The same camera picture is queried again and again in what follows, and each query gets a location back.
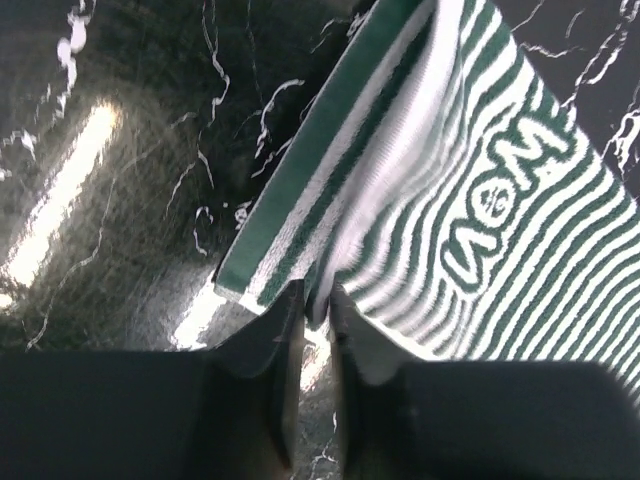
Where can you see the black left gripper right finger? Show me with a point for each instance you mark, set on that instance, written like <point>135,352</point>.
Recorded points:
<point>401,417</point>

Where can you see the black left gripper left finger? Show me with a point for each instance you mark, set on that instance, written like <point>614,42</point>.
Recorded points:
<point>229,412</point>

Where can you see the green white striped towel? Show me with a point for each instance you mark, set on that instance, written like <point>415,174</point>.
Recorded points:
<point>460,206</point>

